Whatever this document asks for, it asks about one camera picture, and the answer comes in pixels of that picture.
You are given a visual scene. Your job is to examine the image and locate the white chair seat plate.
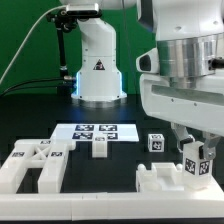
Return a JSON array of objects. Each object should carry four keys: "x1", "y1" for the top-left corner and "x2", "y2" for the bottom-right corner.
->
[{"x1": 136, "y1": 162, "x2": 184, "y2": 193}]

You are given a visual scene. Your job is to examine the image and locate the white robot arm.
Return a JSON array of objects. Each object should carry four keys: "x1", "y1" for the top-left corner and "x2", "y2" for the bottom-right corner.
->
[{"x1": 60, "y1": 0, "x2": 224, "y2": 160}]

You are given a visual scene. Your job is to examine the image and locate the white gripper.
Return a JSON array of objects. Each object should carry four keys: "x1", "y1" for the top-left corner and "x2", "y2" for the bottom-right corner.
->
[{"x1": 140, "y1": 74, "x2": 224, "y2": 160}]

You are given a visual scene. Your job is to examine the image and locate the black camera stand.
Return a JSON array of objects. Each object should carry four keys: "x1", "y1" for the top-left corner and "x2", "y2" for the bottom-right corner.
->
[{"x1": 46, "y1": 9, "x2": 77, "y2": 96}]

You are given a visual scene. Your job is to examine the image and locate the white U-shaped obstacle frame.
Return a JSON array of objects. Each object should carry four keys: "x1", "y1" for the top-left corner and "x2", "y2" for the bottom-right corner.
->
[{"x1": 0, "y1": 181, "x2": 224, "y2": 221}]

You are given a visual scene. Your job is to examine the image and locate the white base tag plate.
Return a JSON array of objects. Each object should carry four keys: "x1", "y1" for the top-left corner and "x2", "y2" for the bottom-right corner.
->
[{"x1": 51, "y1": 123, "x2": 139, "y2": 142}]

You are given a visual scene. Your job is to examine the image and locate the white camera cable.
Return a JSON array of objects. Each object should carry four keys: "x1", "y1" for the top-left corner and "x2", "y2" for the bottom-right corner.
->
[{"x1": 0, "y1": 5, "x2": 67, "y2": 87}]

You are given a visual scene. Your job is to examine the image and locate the grey camera on stand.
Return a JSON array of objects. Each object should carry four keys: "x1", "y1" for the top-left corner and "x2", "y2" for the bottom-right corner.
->
[{"x1": 66, "y1": 3, "x2": 101, "y2": 18}]

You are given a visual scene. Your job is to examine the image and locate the white chair back frame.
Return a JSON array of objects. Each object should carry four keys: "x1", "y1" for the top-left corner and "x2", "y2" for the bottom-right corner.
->
[{"x1": 0, "y1": 139, "x2": 76, "y2": 194}]

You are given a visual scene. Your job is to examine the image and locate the black cables on table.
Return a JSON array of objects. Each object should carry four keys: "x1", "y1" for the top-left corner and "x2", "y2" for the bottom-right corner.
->
[{"x1": 0, "y1": 78, "x2": 76, "y2": 100}]

